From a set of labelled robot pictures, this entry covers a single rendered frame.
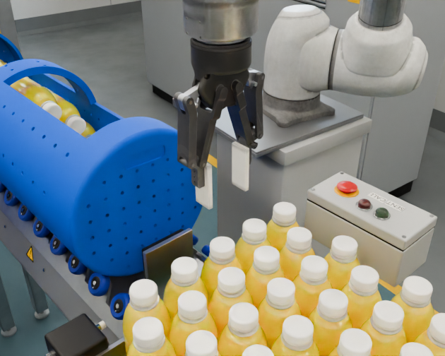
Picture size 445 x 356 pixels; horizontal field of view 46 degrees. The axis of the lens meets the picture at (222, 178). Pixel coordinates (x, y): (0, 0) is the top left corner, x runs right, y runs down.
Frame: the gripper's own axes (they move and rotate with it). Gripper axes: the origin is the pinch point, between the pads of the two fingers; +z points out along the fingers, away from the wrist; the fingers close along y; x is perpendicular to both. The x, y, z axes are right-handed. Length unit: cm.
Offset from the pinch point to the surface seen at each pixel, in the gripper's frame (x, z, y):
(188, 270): 1.2, 12.0, 7.6
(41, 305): -116, 115, -3
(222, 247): 0.3, 12.1, 0.5
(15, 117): -44.9, 2.3, 11.9
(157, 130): -17.8, -0.5, -1.6
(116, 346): -4.1, 24.3, 18.2
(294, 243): 6.5, 12.8, -9.0
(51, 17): -506, 108, -199
